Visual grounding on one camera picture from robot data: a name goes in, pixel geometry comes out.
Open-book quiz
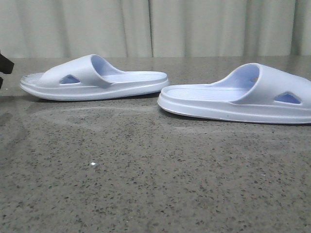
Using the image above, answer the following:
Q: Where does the light blue slipper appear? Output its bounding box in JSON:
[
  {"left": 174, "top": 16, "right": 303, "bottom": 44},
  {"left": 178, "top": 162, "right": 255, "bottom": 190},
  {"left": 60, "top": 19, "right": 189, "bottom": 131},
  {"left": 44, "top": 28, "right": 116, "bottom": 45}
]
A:
[
  {"left": 157, "top": 63, "right": 311, "bottom": 124},
  {"left": 20, "top": 54, "right": 169, "bottom": 101}
]

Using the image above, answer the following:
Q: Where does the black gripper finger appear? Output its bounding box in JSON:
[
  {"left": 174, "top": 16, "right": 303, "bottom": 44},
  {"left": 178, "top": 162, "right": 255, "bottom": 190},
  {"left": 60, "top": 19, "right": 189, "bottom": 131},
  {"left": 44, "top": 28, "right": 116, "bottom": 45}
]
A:
[{"left": 0, "top": 54, "right": 14, "bottom": 74}]

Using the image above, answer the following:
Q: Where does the grey-green curtain backdrop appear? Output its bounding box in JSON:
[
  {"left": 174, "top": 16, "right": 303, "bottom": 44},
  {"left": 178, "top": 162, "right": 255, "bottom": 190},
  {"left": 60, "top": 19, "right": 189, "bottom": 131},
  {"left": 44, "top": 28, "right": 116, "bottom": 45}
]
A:
[{"left": 0, "top": 0, "right": 311, "bottom": 58}]

